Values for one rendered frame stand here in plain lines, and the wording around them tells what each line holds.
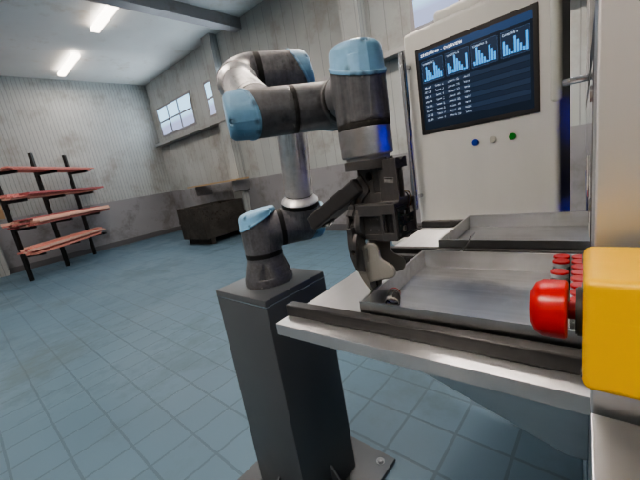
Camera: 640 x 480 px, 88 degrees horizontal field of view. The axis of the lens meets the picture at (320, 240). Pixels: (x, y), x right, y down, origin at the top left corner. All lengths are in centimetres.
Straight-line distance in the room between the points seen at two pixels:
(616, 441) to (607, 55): 28
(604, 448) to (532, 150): 106
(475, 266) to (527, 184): 68
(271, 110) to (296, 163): 44
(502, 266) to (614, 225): 38
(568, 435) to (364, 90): 49
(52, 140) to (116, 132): 133
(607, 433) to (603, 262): 15
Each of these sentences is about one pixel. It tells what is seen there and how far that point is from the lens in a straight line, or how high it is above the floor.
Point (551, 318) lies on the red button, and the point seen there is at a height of 100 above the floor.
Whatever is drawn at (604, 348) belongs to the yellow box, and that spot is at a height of 99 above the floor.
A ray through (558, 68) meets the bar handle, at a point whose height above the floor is 126.
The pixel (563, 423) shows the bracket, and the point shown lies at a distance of 54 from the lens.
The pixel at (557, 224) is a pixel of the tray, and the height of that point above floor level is 89.
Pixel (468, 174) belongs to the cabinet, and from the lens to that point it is 138.
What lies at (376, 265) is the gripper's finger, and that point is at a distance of 51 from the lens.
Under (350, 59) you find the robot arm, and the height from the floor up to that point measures 124.
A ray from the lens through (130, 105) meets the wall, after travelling 1027.
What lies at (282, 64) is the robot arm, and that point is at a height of 137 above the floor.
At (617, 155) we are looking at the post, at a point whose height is 109.
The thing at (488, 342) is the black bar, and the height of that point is 90.
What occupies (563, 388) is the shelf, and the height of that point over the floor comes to 88.
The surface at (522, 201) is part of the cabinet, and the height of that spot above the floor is 89.
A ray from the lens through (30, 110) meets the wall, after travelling 965.
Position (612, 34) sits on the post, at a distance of 32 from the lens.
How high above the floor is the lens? 112
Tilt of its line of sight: 12 degrees down
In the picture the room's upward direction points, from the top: 9 degrees counter-clockwise
